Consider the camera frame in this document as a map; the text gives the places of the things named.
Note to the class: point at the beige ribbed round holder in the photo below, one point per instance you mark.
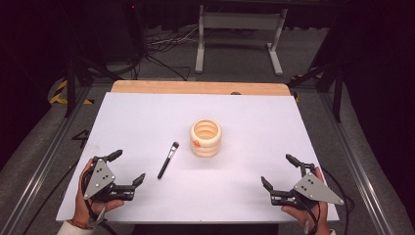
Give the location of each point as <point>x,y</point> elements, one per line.
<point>205,150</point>

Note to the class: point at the black tripod stand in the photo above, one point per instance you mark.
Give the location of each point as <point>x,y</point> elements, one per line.
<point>70,88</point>
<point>337,94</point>

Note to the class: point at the white table board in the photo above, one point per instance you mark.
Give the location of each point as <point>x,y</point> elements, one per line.
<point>244,182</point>

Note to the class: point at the white metal stand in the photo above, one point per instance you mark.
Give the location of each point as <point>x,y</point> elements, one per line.
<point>241,21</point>

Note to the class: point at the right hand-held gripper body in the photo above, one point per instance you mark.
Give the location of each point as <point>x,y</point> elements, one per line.
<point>314,191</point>

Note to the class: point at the yellow black floor tape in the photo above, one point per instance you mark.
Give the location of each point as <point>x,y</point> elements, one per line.
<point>58,94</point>

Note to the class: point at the person's left hand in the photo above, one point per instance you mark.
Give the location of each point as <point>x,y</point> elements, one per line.
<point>81,202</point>

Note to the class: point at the black makeup brush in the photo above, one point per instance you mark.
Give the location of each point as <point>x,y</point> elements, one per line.
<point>166,163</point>

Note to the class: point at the wooden table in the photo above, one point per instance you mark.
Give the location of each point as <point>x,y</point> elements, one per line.
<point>195,87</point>

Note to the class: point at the aluminium floor rail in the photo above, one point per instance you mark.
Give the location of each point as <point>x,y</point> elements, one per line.
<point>355,160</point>
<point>42,160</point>

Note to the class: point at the person's right hand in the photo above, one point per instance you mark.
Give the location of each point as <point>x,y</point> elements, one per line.
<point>311,220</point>

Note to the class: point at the black equipment box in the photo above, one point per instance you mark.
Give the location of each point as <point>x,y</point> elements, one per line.
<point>130,29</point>

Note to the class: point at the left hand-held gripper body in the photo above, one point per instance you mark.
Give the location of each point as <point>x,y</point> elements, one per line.
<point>99,178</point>

